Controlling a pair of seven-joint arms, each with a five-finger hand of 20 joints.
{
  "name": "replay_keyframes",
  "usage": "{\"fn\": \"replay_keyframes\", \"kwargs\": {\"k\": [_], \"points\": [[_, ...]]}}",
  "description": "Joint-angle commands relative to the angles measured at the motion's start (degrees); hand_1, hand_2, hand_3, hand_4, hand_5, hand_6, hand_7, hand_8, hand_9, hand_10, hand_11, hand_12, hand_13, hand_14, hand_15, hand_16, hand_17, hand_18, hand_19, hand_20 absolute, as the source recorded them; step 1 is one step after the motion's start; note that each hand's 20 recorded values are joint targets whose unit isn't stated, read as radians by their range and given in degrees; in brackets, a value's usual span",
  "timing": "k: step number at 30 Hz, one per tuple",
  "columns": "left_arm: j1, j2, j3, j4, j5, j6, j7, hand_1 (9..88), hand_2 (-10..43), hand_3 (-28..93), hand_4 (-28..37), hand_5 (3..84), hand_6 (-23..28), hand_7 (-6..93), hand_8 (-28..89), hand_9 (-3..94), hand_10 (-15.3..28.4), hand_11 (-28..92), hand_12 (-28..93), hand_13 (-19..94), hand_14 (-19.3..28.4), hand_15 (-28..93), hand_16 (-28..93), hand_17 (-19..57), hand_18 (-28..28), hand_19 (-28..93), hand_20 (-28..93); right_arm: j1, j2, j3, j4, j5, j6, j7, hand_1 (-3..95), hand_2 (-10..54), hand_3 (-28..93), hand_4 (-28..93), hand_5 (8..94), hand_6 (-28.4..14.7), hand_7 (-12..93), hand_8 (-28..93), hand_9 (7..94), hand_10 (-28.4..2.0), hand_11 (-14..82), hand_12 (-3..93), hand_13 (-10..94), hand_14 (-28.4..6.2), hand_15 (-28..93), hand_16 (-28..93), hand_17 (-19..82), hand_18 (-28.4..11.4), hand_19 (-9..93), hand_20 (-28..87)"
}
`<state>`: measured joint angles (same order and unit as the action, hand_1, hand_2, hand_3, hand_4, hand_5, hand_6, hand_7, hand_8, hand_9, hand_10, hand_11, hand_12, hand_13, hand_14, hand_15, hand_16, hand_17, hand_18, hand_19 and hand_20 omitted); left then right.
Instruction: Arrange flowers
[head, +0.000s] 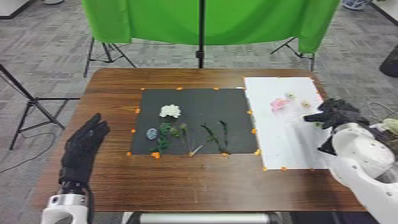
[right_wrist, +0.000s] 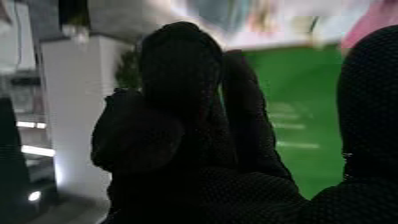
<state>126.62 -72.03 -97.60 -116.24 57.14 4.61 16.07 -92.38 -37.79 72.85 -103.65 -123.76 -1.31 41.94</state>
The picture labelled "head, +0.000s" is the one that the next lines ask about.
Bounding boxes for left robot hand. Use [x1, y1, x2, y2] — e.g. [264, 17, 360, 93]
[56, 112, 111, 188]

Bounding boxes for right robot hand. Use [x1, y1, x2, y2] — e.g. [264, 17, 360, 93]
[301, 98, 372, 132]

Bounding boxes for pink flower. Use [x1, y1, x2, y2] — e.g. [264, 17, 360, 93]
[267, 97, 291, 112]

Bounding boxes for white sheet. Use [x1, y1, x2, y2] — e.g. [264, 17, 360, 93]
[241, 76, 333, 172]

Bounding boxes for blue flower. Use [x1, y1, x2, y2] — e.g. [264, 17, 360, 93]
[143, 127, 159, 140]

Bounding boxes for black tripod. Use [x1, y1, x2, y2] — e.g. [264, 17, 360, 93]
[0, 63, 81, 151]

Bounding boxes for green sprig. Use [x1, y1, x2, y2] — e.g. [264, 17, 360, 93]
[216, 119, 230, 154]
[170, 123, 204, 157]
[198, 123, 221, 150]

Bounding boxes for black backdrop stand legs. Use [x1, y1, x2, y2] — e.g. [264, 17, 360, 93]
[81, 36, 138, 79]
[267, 36, 319, 72]

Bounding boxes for dark mat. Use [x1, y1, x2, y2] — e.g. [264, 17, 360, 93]
[127, 87, 262, 156]

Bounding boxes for pale grey bar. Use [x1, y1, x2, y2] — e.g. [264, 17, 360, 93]
[125, 211, 280, 224]

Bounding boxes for black backdrop stand pole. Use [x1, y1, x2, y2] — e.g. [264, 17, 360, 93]
[195, 0, 207, 70]

